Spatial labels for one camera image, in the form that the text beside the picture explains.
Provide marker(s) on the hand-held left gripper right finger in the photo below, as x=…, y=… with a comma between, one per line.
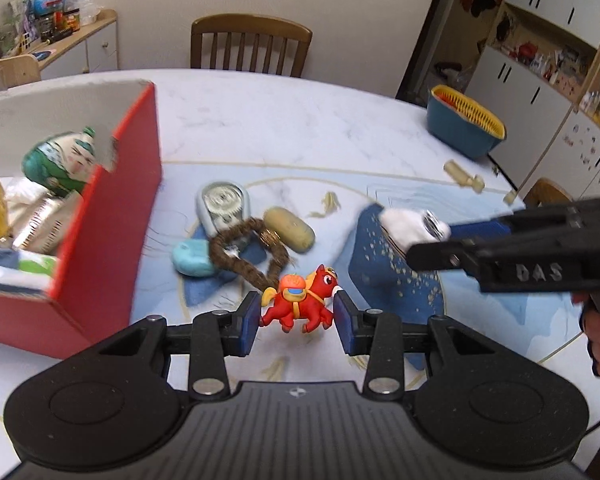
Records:
x=342, y=327

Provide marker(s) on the red toy horse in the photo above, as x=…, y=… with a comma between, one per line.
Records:
x=295, y=310

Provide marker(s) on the dark jar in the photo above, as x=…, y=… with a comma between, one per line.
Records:
x=72, y=19

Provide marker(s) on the blue basin yellow colander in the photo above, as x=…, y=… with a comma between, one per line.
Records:
x=455, y=130

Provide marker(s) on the white lower cabinets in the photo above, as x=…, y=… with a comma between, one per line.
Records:
x=520, y=100

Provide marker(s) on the red cardboard box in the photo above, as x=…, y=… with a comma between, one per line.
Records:
x=105, y=240

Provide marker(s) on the red countertop item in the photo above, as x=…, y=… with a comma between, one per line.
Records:
x=527, y=51

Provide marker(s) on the beige oblong block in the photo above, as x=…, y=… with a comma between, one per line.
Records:
x=290, y=227

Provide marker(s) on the dark hanging bag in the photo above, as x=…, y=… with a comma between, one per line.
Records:
x=505, y=27

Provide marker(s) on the white navy snack packet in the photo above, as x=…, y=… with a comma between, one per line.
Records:
x=10, y=265

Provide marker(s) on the clear plastic bags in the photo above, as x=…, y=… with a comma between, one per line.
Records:
x=86, y=10

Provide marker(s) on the black red hanging bag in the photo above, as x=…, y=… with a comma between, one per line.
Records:
x=487, y=0

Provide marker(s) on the dark brown door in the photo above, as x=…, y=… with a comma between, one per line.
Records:
x=425, y=50

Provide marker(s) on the white sideboard wooden top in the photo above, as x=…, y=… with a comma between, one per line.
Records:
x=100, y=50

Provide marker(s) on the small dark toy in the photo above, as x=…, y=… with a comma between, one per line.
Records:
x=494, y=168

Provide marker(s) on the green doll figurine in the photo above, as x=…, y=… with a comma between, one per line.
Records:
x=55, y=160

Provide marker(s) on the teal oval soap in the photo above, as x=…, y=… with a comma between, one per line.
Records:
x=190, y=259

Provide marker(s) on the glass turntable blue print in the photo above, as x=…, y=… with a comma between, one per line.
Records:
x=395, y=280

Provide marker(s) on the clear brownie packet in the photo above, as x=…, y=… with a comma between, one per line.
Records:
x=40, y=225

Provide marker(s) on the white sticker-covered cabinet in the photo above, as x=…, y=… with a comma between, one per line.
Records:
x=585, y=150

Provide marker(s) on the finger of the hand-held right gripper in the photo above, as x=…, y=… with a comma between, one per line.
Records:
x=445, y=255
x=480, y=229

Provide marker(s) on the brown wooden chair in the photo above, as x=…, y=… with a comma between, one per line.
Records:
x=545, y=192
x=250, y=25

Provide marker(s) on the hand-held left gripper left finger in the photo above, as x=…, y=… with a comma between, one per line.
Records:
x=250, y=325

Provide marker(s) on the light wooden child chair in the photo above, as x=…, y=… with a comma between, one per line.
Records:
x=10, y=67

